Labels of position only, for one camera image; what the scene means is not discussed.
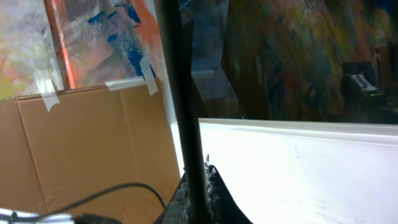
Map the colourful painted backdrop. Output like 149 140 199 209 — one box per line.
1 0 397 124

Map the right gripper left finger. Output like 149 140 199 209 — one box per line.
154 174 190 224

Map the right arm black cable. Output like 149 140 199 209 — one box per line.
12 182 167 223

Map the cardboard panel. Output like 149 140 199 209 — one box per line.
1 85 180 223

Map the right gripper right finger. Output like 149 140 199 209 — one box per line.
204 155 252 224

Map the black frame post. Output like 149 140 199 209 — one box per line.
155 0 211 223

